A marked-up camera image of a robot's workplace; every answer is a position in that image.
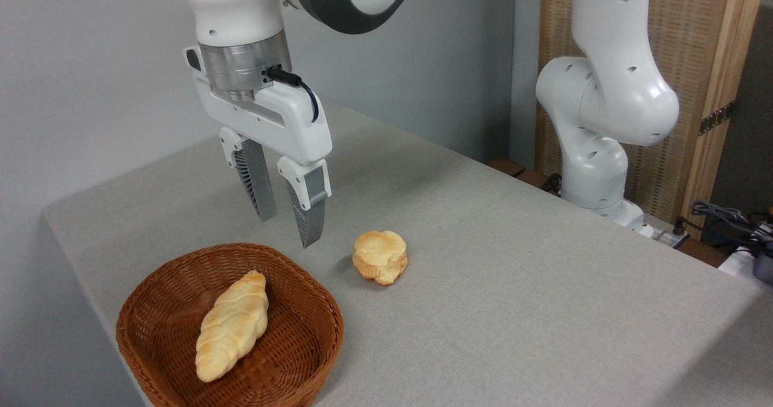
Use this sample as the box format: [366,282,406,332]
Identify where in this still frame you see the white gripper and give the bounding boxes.
[184,46,333,249]

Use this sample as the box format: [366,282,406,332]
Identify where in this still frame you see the round bread roll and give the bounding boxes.
[351,230,409,286]

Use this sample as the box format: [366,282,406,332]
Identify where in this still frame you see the brown wicker basket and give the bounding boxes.
[115,242,345,407]

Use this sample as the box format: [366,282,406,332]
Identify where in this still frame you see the long braided bread loaf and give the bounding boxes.
[194,269,270,383]

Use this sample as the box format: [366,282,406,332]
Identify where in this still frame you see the metal screen hinge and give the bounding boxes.
[698,100,737,136]

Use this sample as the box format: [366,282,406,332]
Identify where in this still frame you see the wooden woven screen panel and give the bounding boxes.
[536,0,768,240]

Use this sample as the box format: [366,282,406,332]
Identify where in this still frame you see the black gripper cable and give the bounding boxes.
[266,65,320,123]

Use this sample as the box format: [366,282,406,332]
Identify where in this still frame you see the black cable bundle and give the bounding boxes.
[675,199,773,258]

